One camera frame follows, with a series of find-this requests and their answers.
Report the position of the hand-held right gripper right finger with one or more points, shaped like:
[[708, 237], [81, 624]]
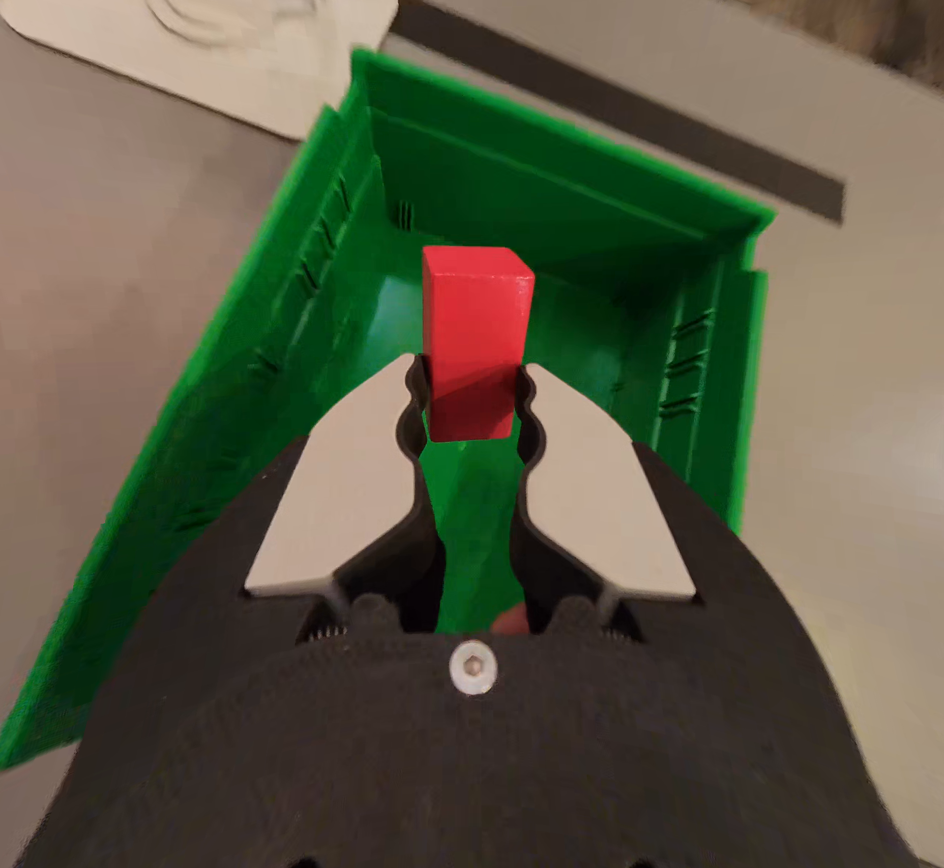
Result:
[[597, 499]]

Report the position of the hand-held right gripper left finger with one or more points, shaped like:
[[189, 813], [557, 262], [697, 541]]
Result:
[[346, 484]]

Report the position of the red rectangular wooden block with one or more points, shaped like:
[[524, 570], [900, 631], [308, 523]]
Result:
[[472, 337]]

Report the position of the green plastic storage bin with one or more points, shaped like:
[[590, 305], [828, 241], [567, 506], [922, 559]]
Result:
[[516, 182]]

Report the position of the black strip on table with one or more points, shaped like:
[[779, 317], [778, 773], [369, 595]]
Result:
[[627, 115]]

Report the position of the white rounded mat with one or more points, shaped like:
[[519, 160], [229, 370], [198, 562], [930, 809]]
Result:
[[243, 71]]

